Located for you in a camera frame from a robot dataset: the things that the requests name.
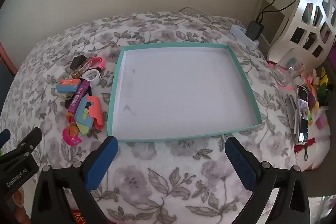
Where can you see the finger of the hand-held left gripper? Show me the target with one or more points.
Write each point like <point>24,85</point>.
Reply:
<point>26,145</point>
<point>4,136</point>

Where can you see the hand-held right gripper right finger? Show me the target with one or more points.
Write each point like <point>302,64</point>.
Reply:
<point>240,163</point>

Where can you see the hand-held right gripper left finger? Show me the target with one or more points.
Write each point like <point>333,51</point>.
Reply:
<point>102,161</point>

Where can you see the pink and brown toy figure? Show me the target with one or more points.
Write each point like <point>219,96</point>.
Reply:
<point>71,136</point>

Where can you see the blue and orange toy gun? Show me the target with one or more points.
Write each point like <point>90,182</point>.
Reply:
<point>90,111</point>

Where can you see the pink pencil lead case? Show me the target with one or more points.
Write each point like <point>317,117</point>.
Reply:
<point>80,94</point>

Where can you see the orange and blue card toy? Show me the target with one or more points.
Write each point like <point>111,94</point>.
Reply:
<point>67,85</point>

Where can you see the white smart watch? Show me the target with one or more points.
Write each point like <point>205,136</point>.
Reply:
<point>95,79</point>

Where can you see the teal shallow cardboard box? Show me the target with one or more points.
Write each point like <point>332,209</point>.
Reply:
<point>183,92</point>

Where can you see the gold patterned harmonica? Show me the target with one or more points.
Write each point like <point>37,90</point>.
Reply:
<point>82,69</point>

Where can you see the black charger adapter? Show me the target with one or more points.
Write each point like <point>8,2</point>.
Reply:
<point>77,61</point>

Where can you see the pink watch band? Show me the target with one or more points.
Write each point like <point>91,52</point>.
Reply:
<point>101,63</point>

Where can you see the person's left hand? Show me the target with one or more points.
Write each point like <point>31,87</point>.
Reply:
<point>19,199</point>

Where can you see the dark blue cabinet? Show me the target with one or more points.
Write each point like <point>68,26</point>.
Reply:
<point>5,77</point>

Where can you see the floral fleece blanket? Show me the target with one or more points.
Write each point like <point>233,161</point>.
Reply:
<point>170,169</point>

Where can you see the silver metal object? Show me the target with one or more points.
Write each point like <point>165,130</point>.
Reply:
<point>290,108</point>

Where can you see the smartphone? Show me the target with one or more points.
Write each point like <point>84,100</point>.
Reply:
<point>302,119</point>

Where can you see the crocheted mat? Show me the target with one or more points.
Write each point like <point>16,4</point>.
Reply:
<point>317,150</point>

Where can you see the red board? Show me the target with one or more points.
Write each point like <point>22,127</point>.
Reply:
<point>6,56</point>

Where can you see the colourful plush flowers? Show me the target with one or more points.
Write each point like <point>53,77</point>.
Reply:
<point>313,103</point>

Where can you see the clear glass cup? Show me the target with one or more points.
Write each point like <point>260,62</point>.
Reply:
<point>286,74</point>

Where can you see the white power strip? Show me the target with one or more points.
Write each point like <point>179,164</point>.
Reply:
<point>240,32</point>

